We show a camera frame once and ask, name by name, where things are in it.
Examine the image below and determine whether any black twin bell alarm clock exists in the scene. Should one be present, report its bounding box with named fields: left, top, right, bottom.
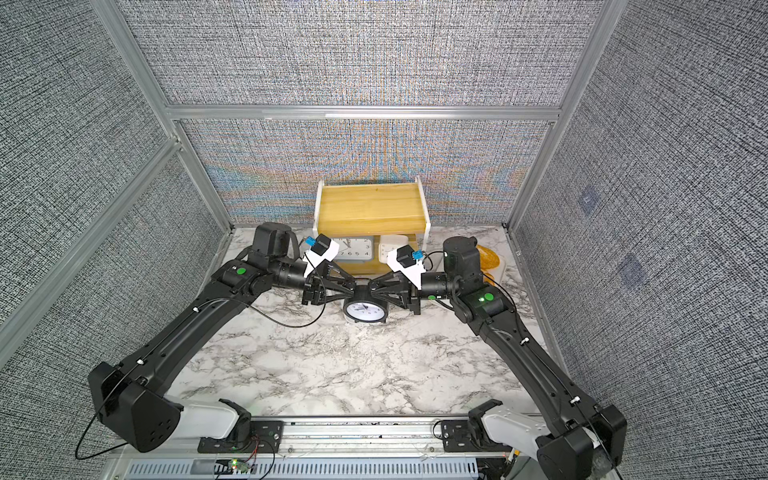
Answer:
left=342, top=285, right=389, bottom=324

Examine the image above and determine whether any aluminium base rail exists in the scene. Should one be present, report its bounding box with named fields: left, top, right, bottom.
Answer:
left=100, top=415, right=545, bottom=479

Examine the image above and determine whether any grey rectangular alarm clock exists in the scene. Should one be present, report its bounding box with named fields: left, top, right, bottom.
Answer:
left=334, top=237, right=374, bottom=262

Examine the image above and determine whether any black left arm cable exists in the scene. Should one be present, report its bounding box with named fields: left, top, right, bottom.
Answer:
left=74, top=281, right=328, bottom=462

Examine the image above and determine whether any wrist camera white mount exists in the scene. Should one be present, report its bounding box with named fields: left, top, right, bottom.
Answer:
left=386, top=244, right=426, bottom=290
left=303, top=234, right=340, bottom=277

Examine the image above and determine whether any oval bread loaf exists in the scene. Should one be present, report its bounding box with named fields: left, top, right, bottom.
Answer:
left=477, top=245, right=502, bottom=272

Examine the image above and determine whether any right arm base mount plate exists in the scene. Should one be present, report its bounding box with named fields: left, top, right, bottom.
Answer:
left=432, top=420, right=511, bottom=453

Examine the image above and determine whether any white cutting board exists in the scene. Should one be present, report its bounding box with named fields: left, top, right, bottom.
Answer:
left=483, top=246, right=507, bottom=281

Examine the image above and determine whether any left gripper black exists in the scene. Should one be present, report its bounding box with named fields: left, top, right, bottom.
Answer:
left=270, top=260, right=356, bottom=307

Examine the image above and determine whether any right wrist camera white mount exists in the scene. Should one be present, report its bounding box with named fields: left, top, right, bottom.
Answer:
left=386, top=244, right=426, bottom=290

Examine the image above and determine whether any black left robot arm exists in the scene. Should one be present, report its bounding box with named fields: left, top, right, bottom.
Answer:
left=88, top=222, right=356, bottom=453

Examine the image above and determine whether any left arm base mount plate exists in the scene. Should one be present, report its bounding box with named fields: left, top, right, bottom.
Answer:
left=197, top=420, right=285, bottom=454

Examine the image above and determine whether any small white square alarm clock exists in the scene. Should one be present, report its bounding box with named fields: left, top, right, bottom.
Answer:
left=378, top=234, right=409, bottom=263

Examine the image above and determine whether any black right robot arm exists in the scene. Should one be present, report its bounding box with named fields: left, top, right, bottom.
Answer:
left=368, top=236, right=627, bottom=479

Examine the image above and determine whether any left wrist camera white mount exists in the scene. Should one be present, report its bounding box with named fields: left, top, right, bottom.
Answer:
left=303, top=234, right=340, bottom=277

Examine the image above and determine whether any white and wood shelf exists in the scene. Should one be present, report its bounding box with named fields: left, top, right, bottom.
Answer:
left=313, top=178, right=431, bottom=277

